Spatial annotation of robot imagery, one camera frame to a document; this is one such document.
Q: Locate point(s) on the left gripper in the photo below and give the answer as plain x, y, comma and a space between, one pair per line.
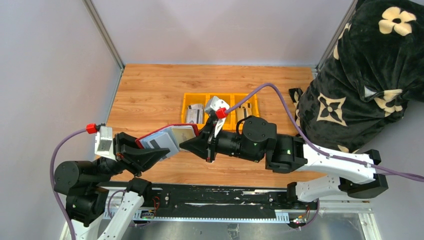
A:
141, 158

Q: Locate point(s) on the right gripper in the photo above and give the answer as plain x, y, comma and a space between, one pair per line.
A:
201, 146

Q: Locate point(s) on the red leather card holder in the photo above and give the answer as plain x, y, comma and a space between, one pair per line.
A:
163, 138

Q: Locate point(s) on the gold striped card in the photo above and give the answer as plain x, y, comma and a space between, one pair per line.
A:
181, 134

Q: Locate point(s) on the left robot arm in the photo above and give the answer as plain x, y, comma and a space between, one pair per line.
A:
76, 187

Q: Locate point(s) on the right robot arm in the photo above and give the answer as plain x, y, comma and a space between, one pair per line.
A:
255, 139

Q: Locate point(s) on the white cards stack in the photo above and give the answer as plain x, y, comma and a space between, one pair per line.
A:
194, 114

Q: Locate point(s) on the tan cards stack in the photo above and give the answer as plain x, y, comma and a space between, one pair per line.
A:
243, 111

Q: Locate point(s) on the left yellow bin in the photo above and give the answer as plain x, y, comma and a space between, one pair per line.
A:
192, 98

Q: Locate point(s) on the black floral blanket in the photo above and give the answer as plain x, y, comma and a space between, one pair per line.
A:
376, 68

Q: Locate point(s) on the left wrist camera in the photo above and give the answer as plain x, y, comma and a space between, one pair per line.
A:
104, 143

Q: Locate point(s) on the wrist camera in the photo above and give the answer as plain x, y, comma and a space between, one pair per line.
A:
104, 143
216, 106

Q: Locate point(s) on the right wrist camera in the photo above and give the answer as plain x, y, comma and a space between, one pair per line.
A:
216, 106

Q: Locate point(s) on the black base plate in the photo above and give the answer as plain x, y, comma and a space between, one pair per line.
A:
212, 202

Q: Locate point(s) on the aluminium frame rail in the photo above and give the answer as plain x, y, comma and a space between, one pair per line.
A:
107, 217

